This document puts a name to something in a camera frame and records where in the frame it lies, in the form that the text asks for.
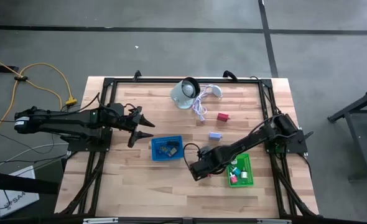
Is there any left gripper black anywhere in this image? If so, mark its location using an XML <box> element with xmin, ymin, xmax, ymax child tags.
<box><xmin>107</xmin><ymin>103</ymin><xmax>156</xmax><ymax>149</ymax></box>

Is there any light blue charger block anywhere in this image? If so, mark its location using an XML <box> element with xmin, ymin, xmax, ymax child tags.
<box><xmin>208</xmin><ymin>131</ymin><xmax>223</xmax><ymax>142</ymax></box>

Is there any blue plastic basket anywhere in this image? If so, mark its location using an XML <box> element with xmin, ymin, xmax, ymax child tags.
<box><xmin>151</xmin><ymin>134</ymin><xmax>185</xmax><ymax>162</ymax></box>

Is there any green plastic basket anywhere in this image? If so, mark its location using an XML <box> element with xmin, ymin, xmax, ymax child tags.
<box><xmin>226</xmin><ymin>152</ymin><xmax>255</xmax><ymax>189</ymax></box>

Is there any small red charger block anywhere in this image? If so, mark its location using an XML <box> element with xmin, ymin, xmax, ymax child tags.
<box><xmin>216</xmin><ymin>112</ymin><xmax>231</xmax><ymax>123</ymax></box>

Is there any black equipment stand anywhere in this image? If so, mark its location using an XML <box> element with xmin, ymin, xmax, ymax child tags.
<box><xmin>0</xmin><ymin>169</ymin><xmax>60</xmax><ymax>224</ymax></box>

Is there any white printed box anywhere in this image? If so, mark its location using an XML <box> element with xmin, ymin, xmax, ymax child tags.
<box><xmin>0</xmin><ymin>165</ymin><xmax>41</xmax><ymax>218</ymax></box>

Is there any black side table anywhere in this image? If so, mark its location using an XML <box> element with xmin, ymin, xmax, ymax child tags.
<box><xmin>327</xmin><ymin>85</ymin><xmax>367</xmax><ymax>183</ymax></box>

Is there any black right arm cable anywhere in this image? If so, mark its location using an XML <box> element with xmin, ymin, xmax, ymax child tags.
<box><xmin>182</xmin><ymin>142</ymin><xmax>203</xmax><ymax>170</ymax></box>

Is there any black aluminium table frame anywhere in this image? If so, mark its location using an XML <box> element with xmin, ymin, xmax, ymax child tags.
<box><xmin>57</xmin><ymin>77</ymin><xmax>320</xmax><ymax>218</ymax></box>

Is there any yellow extension cable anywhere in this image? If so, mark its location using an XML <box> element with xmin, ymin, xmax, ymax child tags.
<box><xmin>0</xmin><ymin>53</ymin><xmax>79</xmax><ymax>144</ymax></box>

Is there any round white cable switch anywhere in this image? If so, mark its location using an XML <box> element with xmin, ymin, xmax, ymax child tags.
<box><xmin>211</xmin><ymin>84</ymin><xmax>223</xmax><ymax>98</ymax></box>

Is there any silver aluminium rail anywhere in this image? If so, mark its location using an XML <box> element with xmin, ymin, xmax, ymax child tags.
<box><xmin>256</xmin><ymin>218</ymin><xmax>292</xmax><ymax>224</ymax></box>
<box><xmin>83</xmin><ymin>217</ymin><xmax>119</xmax><ymax>224</ymax></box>

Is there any white floor cable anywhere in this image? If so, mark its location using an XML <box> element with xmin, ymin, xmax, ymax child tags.
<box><xmin>0</xmin><ymin>142</ymin><xmax>70</xmax><ymax>172</ymax></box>

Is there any black floor cable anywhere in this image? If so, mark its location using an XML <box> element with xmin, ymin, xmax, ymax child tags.
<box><xmin>0</xmin><ymin>116</ymin><xmax>57</xmax><ymax>156</ymax></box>

